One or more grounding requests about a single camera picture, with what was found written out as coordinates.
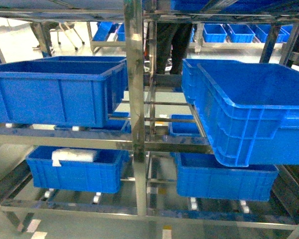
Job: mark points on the steel flow rack shelf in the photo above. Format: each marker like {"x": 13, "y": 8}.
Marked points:
{"x": 142, "y": 91}

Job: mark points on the blue crate with white bag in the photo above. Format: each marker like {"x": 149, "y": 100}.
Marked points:
{"x": 103, "y": 174}

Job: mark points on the blue crate lower right rack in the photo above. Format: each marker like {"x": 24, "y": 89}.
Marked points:
{"x": 202, "y": 176}

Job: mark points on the white plastic bag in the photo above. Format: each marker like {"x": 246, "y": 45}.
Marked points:
{"x": 70, "y": 154}

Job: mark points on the blue crate on rack middle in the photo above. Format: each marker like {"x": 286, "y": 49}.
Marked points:
{"x": 69, "y": 93}

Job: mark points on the large blue crate right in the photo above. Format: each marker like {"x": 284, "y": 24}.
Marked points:
{"x": 250, "y": 112}

